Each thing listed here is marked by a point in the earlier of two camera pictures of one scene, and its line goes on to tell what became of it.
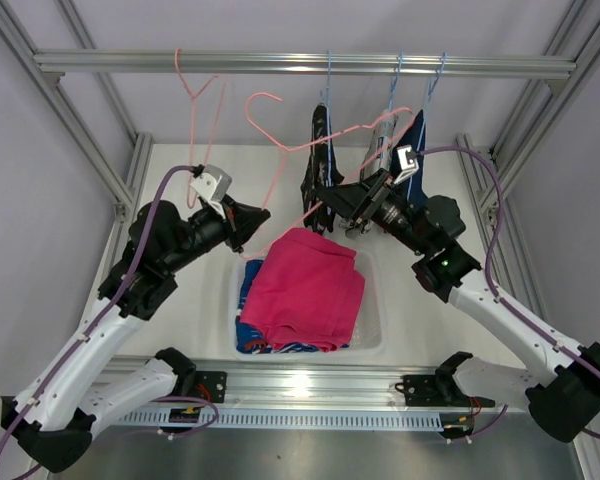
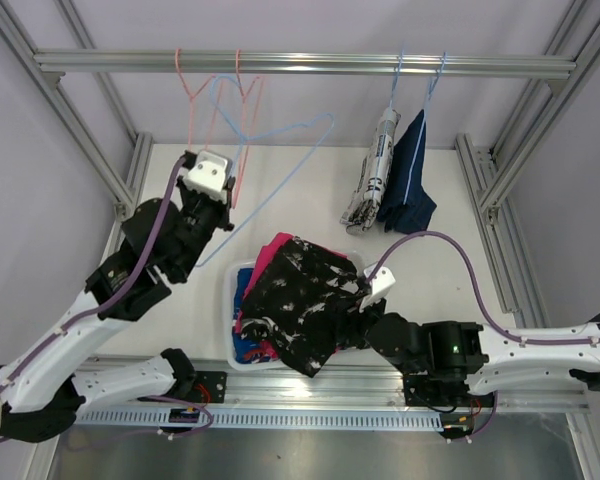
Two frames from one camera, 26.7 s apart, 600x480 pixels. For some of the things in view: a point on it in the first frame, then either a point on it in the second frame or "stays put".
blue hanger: x=430 y=93 stays put
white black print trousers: x=376 y=163 stays put
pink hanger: x=308 y=142 -> x=244 y=96
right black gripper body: x=388 y=212 -> x=362 y=321
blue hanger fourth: x=394 y=84 stays put
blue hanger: x=325 y=97 -> x=258 y=135
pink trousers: x=304 y=292 -> x=255 y=349
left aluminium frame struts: x=49 y=85 stays put
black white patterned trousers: x=322 y=171 -> x=305 y=298
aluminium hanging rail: x=304 y=62 stays put
